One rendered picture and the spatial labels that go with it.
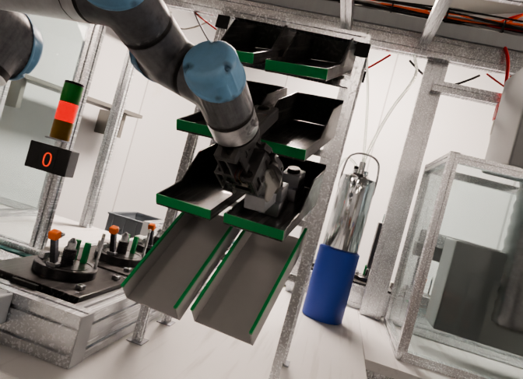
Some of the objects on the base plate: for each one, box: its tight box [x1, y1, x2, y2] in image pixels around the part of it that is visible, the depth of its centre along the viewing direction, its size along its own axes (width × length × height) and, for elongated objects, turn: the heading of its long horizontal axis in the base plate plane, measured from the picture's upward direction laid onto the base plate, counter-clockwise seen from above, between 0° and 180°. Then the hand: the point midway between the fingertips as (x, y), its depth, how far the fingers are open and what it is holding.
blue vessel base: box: [302, 244, 360, 325], centre depth 171 cm, size 16×16×27 cm
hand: (263, 182), depth 88 cm, fingers closed on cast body, 4 cm apart
